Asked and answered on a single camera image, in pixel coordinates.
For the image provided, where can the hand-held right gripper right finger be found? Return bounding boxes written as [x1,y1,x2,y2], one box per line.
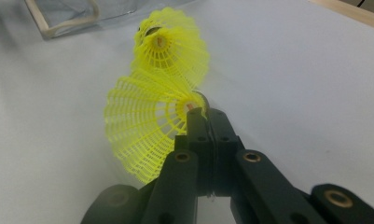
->
[209,107,246,198]

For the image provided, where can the clear plastic bag beige trim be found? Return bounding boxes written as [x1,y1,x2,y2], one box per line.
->
[24,0,195,40]

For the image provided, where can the yellow shuttlecock white cork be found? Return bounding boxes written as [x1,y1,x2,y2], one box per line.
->
[104,77,207,185]
[113,67,211,108]

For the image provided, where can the yellow shuttlecock dark cork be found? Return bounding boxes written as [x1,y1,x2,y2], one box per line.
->
[130,7,211,90]

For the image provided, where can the white table cover sheet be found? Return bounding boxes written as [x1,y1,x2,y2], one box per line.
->
[0,0,374,224]

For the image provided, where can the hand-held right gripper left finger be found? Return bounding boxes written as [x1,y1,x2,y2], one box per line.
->
[174,106,215,198]

